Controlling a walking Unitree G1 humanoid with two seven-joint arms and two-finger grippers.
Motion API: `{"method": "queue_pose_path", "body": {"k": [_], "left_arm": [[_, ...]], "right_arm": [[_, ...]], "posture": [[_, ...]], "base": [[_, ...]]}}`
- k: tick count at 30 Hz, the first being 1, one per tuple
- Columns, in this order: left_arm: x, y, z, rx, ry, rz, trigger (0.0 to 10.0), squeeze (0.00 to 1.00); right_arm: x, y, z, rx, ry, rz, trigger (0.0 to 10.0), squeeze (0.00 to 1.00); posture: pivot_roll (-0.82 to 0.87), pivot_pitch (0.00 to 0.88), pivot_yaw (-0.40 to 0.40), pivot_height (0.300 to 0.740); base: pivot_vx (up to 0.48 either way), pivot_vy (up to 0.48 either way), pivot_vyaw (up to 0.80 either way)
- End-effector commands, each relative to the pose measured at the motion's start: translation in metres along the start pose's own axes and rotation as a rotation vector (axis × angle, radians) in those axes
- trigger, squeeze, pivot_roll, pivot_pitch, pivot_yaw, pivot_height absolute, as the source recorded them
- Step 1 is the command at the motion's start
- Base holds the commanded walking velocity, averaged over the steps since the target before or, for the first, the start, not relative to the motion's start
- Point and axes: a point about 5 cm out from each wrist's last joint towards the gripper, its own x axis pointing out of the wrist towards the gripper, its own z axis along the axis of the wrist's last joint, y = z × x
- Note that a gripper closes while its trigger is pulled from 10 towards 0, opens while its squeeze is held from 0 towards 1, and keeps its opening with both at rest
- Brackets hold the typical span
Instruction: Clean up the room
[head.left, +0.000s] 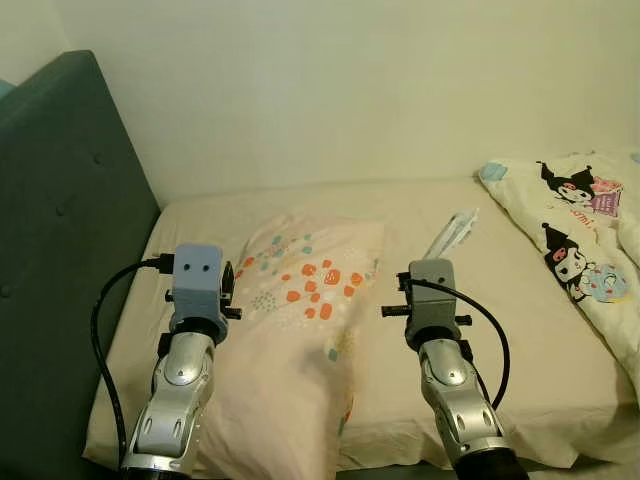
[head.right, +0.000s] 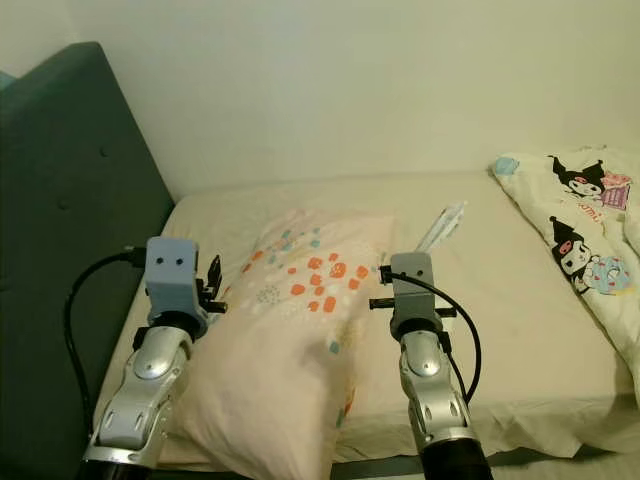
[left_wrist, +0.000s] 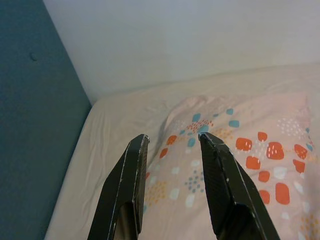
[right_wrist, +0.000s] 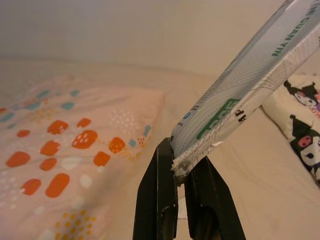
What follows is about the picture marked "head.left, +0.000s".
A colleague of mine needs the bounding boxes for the pink pillow with orange dots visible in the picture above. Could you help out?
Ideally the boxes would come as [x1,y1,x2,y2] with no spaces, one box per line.
[195,215,386,476]

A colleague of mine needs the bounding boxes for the cream cartoon print blanket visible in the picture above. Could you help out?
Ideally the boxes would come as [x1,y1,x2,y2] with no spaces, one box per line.
[478,150,640,401]

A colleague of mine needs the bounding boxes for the cream sheeted mattress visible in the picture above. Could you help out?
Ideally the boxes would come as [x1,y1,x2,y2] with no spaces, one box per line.
[85,178,640,471]

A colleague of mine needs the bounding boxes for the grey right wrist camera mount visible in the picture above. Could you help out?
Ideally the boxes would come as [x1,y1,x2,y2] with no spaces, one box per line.
[407,258,456,331]

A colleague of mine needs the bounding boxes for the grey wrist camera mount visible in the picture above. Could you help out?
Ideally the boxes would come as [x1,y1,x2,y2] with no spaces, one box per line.
[172,243,223,319]
[407,258,456,331]

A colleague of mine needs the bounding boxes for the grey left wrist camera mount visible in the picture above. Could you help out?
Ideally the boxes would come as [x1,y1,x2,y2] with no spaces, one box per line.
[172,243,223,319]

